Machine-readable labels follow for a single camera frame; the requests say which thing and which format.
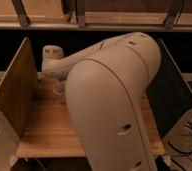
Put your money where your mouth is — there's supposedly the wooden shelf with brackets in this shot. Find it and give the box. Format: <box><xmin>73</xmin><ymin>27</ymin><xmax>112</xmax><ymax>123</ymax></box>
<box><xmin>0</xmin><ymin>0</ymin><xmax>192</xmax><ymax>32</ymax></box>

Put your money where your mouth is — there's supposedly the right dark side panel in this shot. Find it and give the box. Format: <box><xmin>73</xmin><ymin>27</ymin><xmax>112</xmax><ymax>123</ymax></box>
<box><xmin>146</xmin><ymin>39</ymin><xmax>192</xmax><ymax>139</ymax></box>

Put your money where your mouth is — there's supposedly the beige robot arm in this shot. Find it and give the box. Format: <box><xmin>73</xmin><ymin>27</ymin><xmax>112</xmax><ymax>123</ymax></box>
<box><xmin>42</xmin><ymin>32</ymin><xmax>161</xmax><ymax>171</ymax></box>

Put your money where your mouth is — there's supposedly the translucent ceramic cup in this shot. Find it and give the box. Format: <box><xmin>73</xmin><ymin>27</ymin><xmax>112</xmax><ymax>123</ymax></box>
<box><xmin>53</xmin><ymin>82</ymin><xmax>66</xmax><ymax>96</ymax></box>

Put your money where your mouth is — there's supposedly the left wooden side panel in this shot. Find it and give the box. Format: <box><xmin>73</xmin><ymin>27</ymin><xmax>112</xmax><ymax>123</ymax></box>
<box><xmin>0</xmin><ymin>38</ymin><xmax>38</xmax><ymax>141</ymax></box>

